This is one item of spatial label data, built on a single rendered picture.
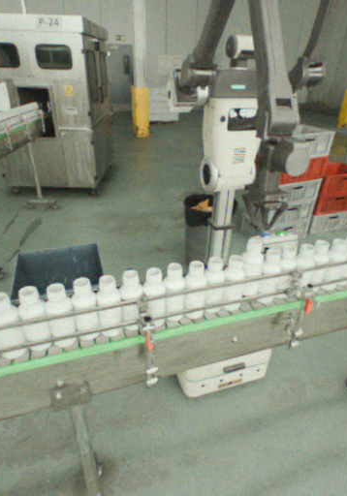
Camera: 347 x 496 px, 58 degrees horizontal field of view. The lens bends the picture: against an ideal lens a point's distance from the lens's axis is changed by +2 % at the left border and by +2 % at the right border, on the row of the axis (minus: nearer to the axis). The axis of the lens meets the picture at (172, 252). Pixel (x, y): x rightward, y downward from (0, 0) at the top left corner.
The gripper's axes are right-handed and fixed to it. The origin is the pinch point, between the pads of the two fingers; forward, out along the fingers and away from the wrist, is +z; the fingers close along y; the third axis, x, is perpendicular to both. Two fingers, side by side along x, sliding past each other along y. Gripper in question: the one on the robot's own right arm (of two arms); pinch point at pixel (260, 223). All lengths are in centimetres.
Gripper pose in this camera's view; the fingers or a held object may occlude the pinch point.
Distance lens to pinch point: 84.7
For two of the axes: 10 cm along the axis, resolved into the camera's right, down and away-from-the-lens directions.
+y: 3.2, 4.4, -8.4
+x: 9.5, -1.4, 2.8
